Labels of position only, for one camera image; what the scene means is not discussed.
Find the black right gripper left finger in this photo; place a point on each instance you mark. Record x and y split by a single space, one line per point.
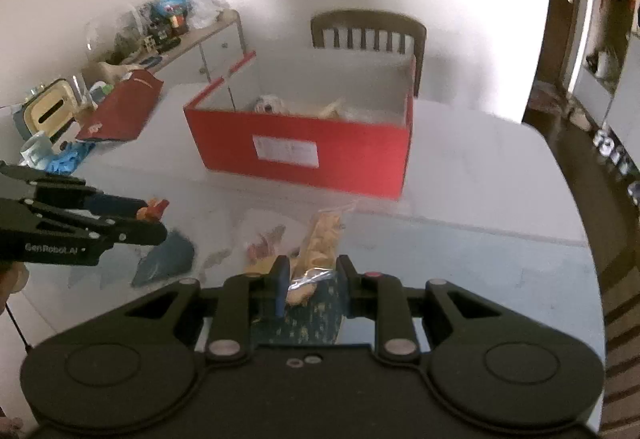
136 363

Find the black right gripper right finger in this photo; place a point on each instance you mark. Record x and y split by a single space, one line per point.
486 363

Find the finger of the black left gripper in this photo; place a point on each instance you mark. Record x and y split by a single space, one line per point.
133 231
107 205

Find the pink tube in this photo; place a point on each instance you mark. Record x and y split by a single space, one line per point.
267 245

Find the orange plush toy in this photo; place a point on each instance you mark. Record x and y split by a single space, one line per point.
316 259

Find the beige packet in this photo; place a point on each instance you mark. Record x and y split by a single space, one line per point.
331 110

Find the blue cloth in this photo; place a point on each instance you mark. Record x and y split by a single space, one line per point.
38 153

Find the red paper bag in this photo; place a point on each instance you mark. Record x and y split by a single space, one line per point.
122 115

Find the white sideboard cabinet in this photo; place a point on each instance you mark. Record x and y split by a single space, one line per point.
202 54

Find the blue globe toy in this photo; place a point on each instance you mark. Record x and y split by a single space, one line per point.
168 8

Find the clear plastic bag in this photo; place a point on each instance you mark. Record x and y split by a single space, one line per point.
203 13

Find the red cardboard box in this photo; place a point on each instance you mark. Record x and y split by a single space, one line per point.
326 153

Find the wooden chair behind table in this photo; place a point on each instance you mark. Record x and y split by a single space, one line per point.
372 30

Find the white wall cabinet unit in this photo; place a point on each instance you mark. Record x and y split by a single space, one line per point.
605 73

